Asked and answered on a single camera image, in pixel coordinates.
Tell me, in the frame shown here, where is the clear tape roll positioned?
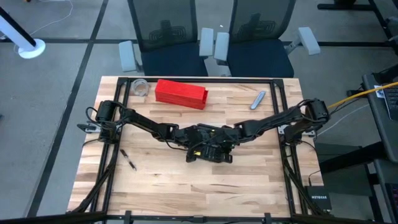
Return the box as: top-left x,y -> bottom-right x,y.
130,78 -> 150,98

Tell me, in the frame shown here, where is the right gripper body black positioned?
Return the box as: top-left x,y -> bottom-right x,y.
214,124 -> 244,147

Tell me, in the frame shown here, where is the black pen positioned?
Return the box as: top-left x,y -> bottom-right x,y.
119,149 -> 138,172

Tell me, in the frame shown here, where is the white floor cable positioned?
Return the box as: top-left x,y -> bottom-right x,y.
12,0 -> 74,54

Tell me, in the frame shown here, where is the black cable bundle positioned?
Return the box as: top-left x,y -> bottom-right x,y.
72,141 -> 121,214
281,146 -> 324,215

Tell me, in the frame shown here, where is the mesh-back office chair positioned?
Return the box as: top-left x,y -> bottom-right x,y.
118,0 -> 215,77
213,0 -> 321,78

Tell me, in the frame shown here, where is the black plastic tool case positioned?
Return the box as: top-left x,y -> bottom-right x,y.
185,141 -> 234,164

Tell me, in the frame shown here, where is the white pole stand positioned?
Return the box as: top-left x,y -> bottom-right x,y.
0,6 -> 47,60

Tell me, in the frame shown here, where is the grey folding utility knife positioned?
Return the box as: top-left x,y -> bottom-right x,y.
249,90 -> 267,111

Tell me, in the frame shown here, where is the black keyboard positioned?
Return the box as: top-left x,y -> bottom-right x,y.
384,86 -> 398,121

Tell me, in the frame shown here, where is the black Netgear network switch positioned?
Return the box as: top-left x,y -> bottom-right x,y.
304,185 -> 333,211

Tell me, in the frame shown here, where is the dark grey desk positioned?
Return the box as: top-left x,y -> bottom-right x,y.
362,73 -> 398,163

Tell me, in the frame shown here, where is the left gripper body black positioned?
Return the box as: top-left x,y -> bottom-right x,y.
173,124 -> 203,147

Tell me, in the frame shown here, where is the red plastic bin stack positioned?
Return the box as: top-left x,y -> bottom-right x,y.
154,78 -> 209,111

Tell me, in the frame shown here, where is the yellow cable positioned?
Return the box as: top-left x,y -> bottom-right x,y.
326,81 -> 398,110

